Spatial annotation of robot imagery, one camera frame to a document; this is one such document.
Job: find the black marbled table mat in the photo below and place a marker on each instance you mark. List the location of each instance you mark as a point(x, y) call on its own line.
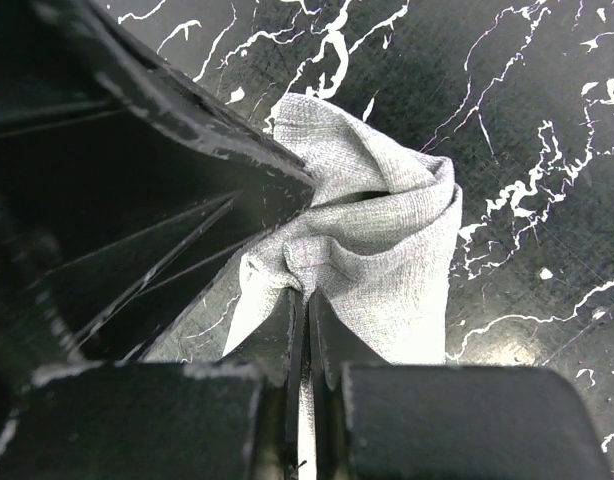
point(519, 94)

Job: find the grey cloth napkin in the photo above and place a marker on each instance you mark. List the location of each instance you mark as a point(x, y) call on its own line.
point(377, 239)

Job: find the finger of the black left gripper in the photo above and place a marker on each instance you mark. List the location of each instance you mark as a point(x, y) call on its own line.
point(124, 187)

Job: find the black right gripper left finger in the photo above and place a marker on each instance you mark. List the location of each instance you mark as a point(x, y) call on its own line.
point(233, 419)

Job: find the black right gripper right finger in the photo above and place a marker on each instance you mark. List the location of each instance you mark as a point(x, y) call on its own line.
point(375, 420)

